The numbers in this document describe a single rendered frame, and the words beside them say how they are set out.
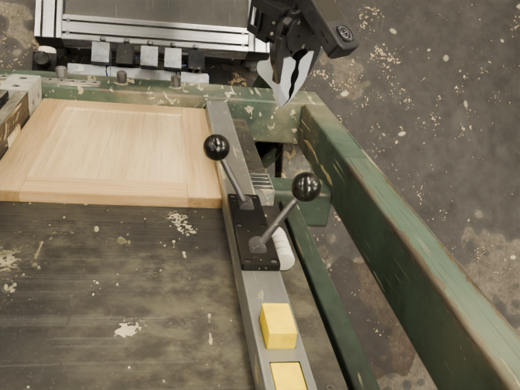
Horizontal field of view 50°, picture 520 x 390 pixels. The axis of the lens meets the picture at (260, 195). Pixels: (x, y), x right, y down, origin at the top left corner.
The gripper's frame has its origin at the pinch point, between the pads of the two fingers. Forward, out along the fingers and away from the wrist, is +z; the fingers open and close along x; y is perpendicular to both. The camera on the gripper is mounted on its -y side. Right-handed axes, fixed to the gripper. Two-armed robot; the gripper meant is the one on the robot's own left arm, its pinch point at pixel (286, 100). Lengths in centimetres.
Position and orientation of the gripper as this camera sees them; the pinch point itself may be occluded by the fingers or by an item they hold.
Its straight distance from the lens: 84.4
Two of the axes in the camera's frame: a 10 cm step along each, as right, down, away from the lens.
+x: -7.3, 3.2, -6.1
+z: -1.6, 7.8, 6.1
